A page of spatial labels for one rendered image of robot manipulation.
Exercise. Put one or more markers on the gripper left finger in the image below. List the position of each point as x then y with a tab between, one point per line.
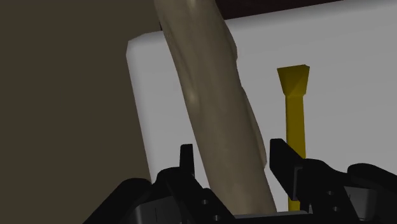
173	198

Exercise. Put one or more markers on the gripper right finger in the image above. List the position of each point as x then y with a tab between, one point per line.
319	183

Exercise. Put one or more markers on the yellow spatula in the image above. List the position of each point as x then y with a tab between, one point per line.
295	124

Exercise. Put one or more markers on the long beige curved object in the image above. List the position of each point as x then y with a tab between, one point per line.
217	124

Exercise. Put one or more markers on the white table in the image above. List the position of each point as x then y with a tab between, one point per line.
347	99

